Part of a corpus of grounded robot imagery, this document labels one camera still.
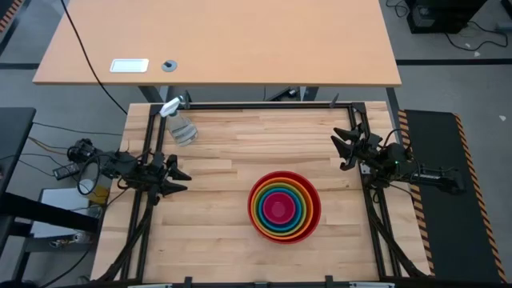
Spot white tape roll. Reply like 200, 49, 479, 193
77, 178, 95, 197

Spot nested rainbow coloured bowls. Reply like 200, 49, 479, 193
247, 170, 322, 245

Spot small crimson plastic bowl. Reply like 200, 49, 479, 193
262, 191, 298, 226

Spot black power adapter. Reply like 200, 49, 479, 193
52, 161, 82, 181

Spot white board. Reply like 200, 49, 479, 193
29, 187, 104, 240

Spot black aluminium table frame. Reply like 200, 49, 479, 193
95, 102, 431, 288

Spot black hazard-striped floor mat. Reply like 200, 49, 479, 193
397, 109, 509, 283

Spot blue plastic bowl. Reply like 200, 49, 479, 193
258, 186, 303, 233

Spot long black cable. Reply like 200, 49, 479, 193
59, 0, 129, 116

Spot clear spray bottle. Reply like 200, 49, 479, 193
158, 97, 199, 147

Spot black computer tower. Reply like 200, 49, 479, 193
405, 0, 490, 35

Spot white rectangular desk plate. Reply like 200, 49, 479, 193
109, 58, 150, 74

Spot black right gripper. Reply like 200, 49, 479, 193
330, 122, 386, 173

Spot black side table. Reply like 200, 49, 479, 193
0, 106, 101, 257

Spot orange plastic bowl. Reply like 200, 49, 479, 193
251, 177, 314, 241

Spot light wood desk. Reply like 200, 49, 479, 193
32, 0, 402, 88

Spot black floor cable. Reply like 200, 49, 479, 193
442, 19, 510, 52

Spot yellow-green plastic bowl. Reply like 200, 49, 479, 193
255, 182, 309, 237

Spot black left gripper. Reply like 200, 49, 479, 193
138, 151, 193, 206

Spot black camera device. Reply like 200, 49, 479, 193
66, 138, 98, 164

